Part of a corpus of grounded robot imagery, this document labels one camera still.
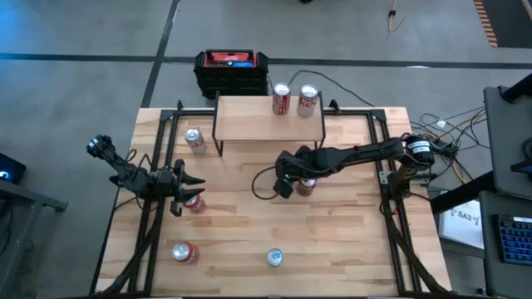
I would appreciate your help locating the gray desk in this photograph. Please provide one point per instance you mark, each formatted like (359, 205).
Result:
(488, 249)
(507, 137)

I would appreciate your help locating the white power adapter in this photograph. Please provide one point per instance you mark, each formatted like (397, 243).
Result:
(441, 124)

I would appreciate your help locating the red black power station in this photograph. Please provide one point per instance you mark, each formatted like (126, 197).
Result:
(230, 79)

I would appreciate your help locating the black device blue light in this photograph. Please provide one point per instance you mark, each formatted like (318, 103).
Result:
(12, 168)

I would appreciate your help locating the silver Diet Coke can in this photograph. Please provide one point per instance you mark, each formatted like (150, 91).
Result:
(195, 141)
(307, 104)

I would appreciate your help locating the white paper sign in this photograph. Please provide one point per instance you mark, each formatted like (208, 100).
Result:
(461, 224)

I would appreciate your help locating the black side table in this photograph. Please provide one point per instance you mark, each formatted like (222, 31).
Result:
(25, 195)

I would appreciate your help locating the blue silver Red Bull can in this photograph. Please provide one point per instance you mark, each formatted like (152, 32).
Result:
(274, 257)

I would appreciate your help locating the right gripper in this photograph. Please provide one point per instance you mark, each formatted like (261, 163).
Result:
(297, 164)

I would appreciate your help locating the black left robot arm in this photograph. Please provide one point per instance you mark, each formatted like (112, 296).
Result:
(124, 172)

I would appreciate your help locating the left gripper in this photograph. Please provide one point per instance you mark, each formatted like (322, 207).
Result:
(168, 184)

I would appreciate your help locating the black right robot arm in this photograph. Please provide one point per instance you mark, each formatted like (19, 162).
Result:
(365, 153)

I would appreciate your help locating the wooden shelf black metal frame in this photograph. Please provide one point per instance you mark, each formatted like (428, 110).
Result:
(249, 120)

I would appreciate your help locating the red Fanta can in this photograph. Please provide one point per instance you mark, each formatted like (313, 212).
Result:
(196, 205)
(185, 252)

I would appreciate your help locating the backlit keyboard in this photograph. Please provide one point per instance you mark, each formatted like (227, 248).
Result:
(515, 241)

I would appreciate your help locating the black mat striped edge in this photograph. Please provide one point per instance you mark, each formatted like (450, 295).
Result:
(511, 21)

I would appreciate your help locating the red Coca-Cola can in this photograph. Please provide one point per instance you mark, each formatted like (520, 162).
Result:
(281, 101)
(308, 189)

